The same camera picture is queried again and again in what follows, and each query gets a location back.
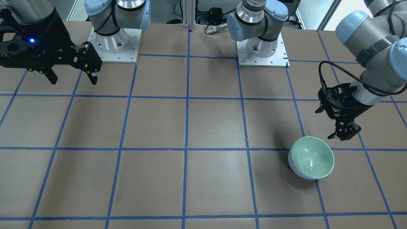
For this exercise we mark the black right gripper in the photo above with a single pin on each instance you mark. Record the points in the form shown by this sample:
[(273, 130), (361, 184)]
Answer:
[(54, 38)]

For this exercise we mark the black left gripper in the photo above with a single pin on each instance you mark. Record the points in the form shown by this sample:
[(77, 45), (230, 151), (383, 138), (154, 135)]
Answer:
[(356, 112)]

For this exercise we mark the green bowl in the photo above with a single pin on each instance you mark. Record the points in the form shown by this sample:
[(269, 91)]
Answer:
[(319, 152)]

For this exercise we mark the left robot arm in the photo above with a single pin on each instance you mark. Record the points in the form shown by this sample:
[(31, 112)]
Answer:
[(378, 44)]

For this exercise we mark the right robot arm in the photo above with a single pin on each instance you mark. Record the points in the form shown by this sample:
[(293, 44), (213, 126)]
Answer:
[(107, 16)]

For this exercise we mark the blue bowl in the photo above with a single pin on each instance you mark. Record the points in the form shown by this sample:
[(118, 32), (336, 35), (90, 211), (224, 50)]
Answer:
[(301, 165)]

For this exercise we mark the silver cylindrical connector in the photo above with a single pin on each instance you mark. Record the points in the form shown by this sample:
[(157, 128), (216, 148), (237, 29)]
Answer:
[(217, 28)]

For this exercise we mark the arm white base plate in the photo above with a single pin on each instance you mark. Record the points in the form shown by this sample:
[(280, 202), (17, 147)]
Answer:
[(122, 47), (254, 52)]

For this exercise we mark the aluminium frame post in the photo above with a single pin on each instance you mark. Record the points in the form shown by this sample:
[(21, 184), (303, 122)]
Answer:
[(188, 9)]

